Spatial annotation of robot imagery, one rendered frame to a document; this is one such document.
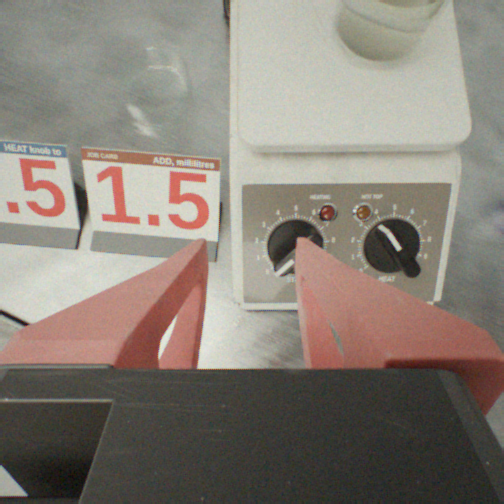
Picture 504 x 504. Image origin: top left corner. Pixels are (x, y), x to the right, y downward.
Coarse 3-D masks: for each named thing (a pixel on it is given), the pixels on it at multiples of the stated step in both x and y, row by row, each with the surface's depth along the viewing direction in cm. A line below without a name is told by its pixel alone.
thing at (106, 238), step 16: (96, 224) 25; (96, 240) 25; (112, 240) 25; (128, 240) 25; (144, 240) 25; (160, 240) 25; (176, 240) 25; (192, 240) 25; (208, 240) 25; (160, 256) 25; (208, 256) 25
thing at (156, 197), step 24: (96, 168) 23; (120, 168) 23; (144, 168) 23; (168, 168) 23; (96, 192) 24; (120, 192) 24; (144, 192) 24; (168, 192) 24; (192, 192) 24; (96, 216) 25; (120, 216) 25; (144, 216) 25; (168, 216) 25; (192, 216) 25
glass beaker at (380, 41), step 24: (336, 0) 18; (360, 0) 16; (384, 0) 15; (408, 0) 15; (432, 0) 15; (336, 24) 18; (360, 24) 17; (384, 24) 16; (408, 24) 16; (432, 24) 16; (360, 48) 18; (384, 48) 17; (408, 48) 17
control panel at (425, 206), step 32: (256, 192) 20; (288, 192) 20; (320, 192) 20; (352, 192) 20; (384, 192) 20; (416, 192) 20; (448, 192) 20; (256, 224) 20; (320, 224) 20; (352, 224) 20; (416, 224) 20; (256, 256) 21; (352, 256) 21; (256, 288) 22; (288, 288) 22; (416, 288) 22
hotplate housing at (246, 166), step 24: (240, 144) 20; (240, 168) 20; (264, 168) 20; (288, 168) 20; (312, 168) 20; (336, 168) 20; (360, 168) 20; (384, 168) 20; (408, 168) 20; (432, 168) 20; (456, 168) 20; (240, 192) 20; (456, 192) 20; (240, 216) 20; (240, 240) 21; (240, 264) 21; (240, 288) 22
